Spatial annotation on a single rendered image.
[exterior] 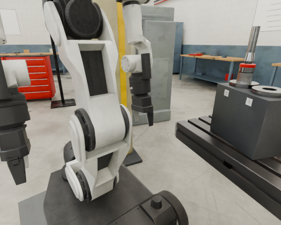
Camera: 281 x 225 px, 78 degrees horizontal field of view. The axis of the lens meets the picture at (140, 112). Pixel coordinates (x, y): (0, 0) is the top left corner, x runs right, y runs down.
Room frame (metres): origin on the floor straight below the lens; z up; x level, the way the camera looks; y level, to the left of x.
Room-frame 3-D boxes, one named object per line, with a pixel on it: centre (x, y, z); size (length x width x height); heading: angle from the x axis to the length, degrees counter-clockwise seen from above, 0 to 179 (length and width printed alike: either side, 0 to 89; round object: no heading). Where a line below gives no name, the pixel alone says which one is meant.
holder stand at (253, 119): (0.55, -0.37, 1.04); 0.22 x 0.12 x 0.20; 12
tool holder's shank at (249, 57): (0.60, -0.36, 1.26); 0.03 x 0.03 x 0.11
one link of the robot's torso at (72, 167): (0.67, 0.23, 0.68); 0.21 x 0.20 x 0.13; 37
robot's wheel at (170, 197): (0.61, -0.14, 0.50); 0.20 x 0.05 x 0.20; 37
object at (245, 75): (0.60, -0.36, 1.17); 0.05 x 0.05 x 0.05
